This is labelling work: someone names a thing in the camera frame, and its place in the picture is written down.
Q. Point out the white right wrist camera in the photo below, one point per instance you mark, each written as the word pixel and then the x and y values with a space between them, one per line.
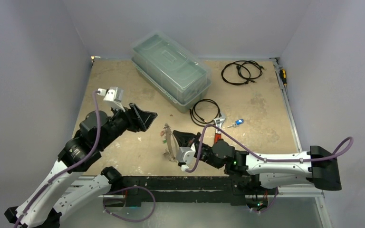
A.
pixel 185 156

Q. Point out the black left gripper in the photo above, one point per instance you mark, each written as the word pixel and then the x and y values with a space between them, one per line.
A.
pixel 139 120

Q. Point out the adjustable wrench red handle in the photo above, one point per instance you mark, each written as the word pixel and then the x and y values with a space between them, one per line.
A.
pixel 218 121

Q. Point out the clear plastic storage box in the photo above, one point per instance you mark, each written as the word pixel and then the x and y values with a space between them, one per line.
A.
pixel 178 75

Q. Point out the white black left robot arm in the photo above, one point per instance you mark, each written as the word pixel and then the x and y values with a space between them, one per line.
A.
pixel 49 205

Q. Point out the aluminium frame rail right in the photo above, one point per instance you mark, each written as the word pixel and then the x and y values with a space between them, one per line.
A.
pixel 284 92

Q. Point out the yellow black screwdriver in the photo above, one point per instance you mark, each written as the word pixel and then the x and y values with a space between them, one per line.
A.
pixel 283 77

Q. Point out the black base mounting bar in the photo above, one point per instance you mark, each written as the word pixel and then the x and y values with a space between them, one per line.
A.
pixel 237 191

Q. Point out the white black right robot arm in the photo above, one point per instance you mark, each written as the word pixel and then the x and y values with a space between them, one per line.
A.
pixel 316 166

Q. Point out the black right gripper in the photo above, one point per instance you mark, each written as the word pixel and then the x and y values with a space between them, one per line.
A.
pixel 191 143

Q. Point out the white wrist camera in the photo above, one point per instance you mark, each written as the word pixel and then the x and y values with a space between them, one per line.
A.
pixel 185 156
pixel 113 97

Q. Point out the key with blue tag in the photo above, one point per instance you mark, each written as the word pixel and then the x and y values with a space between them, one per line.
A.
pixel 236 123

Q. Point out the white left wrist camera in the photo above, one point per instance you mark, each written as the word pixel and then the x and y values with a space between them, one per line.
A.
pixel 113 97

